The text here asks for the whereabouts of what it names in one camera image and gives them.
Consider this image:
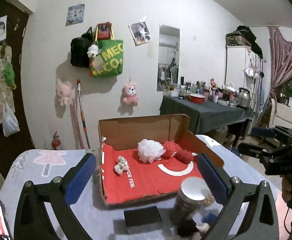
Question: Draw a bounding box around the red spiky ball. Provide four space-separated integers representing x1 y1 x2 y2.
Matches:
174 150 194 164
162 140 182 159

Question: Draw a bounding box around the white mesh bath pouf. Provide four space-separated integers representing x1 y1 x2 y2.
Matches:
137 139 166 163

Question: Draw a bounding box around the right hand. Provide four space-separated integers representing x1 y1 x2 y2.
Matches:
281 176 292 203

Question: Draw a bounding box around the steel kettle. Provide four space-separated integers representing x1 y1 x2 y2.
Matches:
237 87 251 108

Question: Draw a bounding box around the large metal-lid glass jar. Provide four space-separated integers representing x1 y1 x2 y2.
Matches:
170 177 212 225

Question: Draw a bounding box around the pink curtain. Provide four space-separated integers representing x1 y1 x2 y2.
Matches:
258 26 292 127

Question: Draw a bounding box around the white wardrobe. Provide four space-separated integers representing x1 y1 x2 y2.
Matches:
224 46 263 99

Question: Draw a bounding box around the red figurine on floor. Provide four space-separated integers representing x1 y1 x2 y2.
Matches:
51 132 61 150

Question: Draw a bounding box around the red bowl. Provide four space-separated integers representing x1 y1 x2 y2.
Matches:
189 94 205 104

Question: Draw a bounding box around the plastic bag on door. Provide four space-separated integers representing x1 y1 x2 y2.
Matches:
2 102 20 137

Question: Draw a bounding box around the suitcase on wardrobe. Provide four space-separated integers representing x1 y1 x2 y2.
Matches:
225 33 252 46

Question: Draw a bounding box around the black beauty cream box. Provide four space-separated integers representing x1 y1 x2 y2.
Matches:
124 206 163 235

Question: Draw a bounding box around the red cardboard box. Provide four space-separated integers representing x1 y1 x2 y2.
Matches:
98 114 224 206

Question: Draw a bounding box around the light pink plush toy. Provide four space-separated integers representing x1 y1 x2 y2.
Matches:
56 79 72 106

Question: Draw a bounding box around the green plush on door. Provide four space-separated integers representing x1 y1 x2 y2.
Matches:
3 63 17 89

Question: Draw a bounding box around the pink bear plush toy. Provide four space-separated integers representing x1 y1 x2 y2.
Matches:
122 82 138 107

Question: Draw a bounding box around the green tote bag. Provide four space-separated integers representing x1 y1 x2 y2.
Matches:
89 26 124 78

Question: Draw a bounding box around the small white plush toy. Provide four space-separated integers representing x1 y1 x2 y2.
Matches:
87 44 101 58

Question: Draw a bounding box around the red framed picture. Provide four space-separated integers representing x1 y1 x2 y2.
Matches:
96 22 112 40

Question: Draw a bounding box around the white knotted rope toy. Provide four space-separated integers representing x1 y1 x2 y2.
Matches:
114 155 130 176

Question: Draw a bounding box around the wall mirror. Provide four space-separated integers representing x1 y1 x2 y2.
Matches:
157 24 180 92

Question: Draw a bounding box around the red-tipped mop handle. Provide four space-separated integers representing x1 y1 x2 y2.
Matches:
76 79 90 148

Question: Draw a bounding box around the photo on wall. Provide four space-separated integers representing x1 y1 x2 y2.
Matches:
128 21 151 46

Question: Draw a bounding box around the black bag on wall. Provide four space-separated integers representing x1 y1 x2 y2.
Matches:
70 27 94 68

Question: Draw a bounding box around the blue poster on wall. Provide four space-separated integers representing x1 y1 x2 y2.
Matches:
66 4 85 26

